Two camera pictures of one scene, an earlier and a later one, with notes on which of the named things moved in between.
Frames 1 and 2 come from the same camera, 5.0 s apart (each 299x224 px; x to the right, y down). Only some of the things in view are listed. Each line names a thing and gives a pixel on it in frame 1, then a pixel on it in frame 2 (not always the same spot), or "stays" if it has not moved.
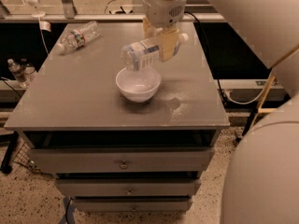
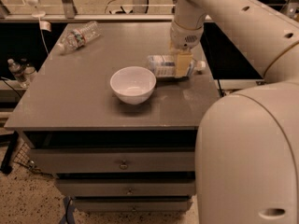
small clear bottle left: (19, 74) stays
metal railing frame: (66, 11) stays
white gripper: (161, 13) to (184, 37)
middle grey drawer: (129, 188) stays
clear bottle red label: (78, 37) stays
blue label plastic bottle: (145, 51) to (164, 65)
